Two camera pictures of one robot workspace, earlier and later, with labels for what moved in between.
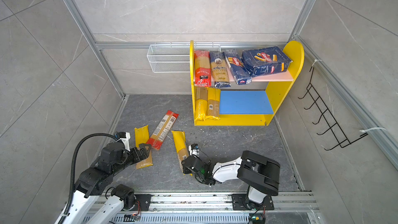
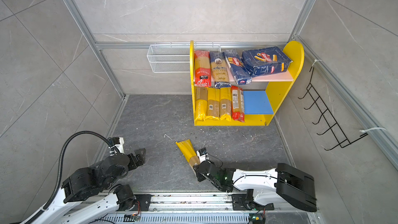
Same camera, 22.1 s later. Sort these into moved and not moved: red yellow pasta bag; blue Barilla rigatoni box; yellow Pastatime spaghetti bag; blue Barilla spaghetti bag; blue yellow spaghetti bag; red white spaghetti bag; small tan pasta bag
Moved: small tan pasta bag; red white spaghetti bag
Not moved: blue yellow spaghetti bag; blue Barilla rigatoni box; yellow Pastatime spaghetti bag; blue Barilla spaghetti bag; red yellow pasta bag
